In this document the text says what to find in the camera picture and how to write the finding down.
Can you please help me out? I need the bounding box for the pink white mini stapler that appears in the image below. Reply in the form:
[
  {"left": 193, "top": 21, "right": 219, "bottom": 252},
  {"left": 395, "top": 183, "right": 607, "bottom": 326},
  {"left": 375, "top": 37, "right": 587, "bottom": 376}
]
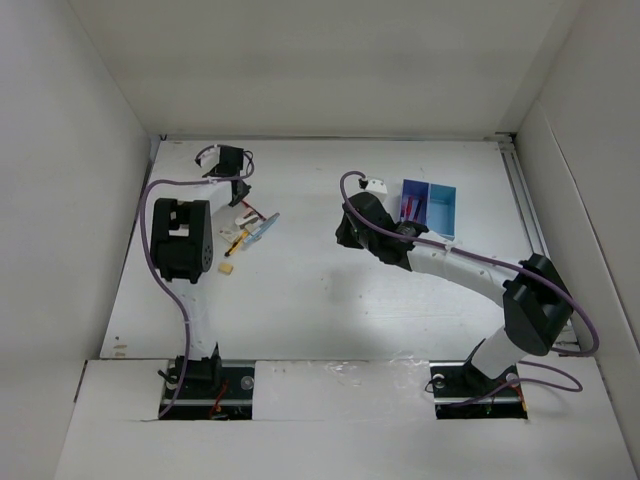
[{"left": 234, "top": 209, "right": 261, "bottom": 229}]

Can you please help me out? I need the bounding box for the red ink clear pen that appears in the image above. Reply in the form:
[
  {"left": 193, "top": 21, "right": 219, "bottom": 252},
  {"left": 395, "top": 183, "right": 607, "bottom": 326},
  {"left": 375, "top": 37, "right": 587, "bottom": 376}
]
[{"left": 241, "top": 200, "right": 266, "bottom": 221}]

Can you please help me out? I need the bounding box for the red gel pen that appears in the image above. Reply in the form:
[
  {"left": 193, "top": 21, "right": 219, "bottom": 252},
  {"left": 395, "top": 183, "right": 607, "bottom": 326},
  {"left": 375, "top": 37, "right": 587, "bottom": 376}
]
[{"left": 407, "top": 196, "right": 419, "bottom": 220}]

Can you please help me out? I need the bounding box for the orange cap refill pen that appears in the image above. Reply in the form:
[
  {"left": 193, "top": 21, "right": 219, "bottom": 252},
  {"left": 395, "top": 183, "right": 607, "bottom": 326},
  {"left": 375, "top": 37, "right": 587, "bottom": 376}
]
[{"left": 413, "top": 197, "right": 427, "bottom": 223}]

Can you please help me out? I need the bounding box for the blue utility knife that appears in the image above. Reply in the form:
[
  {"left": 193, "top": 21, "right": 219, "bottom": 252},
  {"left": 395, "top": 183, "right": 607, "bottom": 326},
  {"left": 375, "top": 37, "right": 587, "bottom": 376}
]
[{"left": 244, "top": 212, "right": 280, "bottom": 245}]

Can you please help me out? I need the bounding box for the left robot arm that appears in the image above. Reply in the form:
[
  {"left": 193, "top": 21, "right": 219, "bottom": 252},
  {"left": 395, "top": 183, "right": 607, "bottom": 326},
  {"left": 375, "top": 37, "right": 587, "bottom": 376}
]
[{"left": 140, "top": 144, "right": 255, "bottom": 397}]

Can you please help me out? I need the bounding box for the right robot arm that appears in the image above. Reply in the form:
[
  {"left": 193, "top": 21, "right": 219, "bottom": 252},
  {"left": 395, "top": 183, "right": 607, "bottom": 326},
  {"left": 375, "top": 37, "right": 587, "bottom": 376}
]
[{"left": 335, "top": 191, "right": 576, "bottom": 403}]

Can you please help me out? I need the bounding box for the dark blue container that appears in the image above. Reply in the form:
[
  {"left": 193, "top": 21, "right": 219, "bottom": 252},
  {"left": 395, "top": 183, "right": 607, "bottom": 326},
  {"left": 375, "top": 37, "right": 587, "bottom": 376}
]
[{"left": 399, "top": 179, "right": 431, "bottom": 226}]

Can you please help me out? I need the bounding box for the white staple box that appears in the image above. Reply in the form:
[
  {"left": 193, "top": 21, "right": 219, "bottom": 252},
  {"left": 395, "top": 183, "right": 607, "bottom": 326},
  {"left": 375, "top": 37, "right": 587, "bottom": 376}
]
[{"left": 218, "top": 228, "right": 241, "bottom": 244}]

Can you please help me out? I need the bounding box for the yellow black small cutter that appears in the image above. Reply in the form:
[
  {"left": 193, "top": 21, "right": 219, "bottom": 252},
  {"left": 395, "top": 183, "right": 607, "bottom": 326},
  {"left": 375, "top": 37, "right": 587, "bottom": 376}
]
[{"left": 224, "top": 232, "right": 248, "bottom": 257}]

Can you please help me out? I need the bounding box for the light blue container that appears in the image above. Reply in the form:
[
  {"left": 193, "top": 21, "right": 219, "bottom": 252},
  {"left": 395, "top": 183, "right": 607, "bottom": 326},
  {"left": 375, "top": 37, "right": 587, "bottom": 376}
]
[{"left": 426, "top": 183, "right": 456, "bottom": 240}]

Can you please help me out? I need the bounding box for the beige eraser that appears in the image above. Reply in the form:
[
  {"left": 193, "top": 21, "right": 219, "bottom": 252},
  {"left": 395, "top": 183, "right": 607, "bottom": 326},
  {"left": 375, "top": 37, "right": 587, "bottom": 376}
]
[{"left": 218, "top": 263, "right": 234, "bottom": 275}]

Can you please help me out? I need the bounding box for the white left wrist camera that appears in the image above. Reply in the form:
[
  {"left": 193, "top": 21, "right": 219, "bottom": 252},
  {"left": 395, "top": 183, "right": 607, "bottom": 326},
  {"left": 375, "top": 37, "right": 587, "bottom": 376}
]
[{"left": 194, "top": 144, "right": 219, "bottom": 168}]

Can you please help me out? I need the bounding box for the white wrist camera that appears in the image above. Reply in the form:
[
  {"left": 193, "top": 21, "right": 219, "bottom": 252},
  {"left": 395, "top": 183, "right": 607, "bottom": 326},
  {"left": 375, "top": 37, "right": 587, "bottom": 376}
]
[
  {"left": 194, "top": 144, "right": 219, "bottom": 168},
  {"left": 358, "top": 177, "right": 388, "bottom": 201}
]

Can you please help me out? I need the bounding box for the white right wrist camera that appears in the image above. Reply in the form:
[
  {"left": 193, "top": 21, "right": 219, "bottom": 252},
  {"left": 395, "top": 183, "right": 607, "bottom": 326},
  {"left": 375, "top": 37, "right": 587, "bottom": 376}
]
[{"left": 358, "top": 177, "right": 388, "bottom": 201}]

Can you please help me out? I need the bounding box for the aluminium side rail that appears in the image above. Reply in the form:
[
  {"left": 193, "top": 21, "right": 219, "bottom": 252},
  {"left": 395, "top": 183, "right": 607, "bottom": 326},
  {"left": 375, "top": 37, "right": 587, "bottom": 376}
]
[{"left": 496, "top": 134, "right": 581, "bottom": 357}]

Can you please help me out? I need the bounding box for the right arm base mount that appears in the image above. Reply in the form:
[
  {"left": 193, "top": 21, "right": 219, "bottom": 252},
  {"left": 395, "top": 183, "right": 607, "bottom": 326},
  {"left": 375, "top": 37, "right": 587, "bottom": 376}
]
[{"left": 425, "top": 361, "right": 528, "bottom": 420}]

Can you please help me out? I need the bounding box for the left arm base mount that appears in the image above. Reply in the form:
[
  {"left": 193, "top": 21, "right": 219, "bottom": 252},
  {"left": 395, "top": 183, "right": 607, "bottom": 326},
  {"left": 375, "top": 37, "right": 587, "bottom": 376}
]
[{"left": 158, "top": 357, "right": 256, "bottom": 421}]

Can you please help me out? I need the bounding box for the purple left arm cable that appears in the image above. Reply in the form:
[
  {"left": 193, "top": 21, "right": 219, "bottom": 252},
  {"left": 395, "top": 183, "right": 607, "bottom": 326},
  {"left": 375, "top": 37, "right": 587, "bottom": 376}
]
[{"left": 137, "top": 144, "right": 241, "bottom": 419}]

